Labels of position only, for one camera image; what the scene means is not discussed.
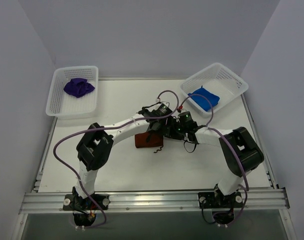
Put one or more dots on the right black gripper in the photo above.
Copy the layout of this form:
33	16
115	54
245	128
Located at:
170	129

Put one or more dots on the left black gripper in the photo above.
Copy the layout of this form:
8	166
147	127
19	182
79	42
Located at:
154	126

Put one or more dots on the brown towel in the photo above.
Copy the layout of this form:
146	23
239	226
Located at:
149	140

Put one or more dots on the bright blue towel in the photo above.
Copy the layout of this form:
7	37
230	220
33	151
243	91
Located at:
204	99

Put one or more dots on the purple towel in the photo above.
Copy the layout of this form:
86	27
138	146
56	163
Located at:
78	87

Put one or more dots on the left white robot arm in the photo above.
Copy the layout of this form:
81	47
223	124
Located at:
94	148

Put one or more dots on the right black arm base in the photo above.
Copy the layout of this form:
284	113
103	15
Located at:
226	209

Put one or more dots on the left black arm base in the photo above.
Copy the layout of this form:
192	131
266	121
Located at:
83	209

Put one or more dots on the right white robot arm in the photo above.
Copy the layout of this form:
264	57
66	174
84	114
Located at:
241	152

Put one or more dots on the right white plastic basket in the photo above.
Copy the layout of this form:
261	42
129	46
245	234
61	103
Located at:
218	80

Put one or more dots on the white plastic basket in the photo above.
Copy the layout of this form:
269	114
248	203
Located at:
64	106
218	80

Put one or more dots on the left white plastic basket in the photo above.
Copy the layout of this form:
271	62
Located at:
64	106

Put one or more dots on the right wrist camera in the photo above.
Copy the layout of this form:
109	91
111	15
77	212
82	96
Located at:
182	111

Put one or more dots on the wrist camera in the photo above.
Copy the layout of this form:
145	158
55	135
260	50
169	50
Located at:
159	102
182	111

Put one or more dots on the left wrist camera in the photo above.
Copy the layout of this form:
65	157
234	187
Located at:
159	102

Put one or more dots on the aluminium front rail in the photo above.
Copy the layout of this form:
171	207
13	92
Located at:
153	201

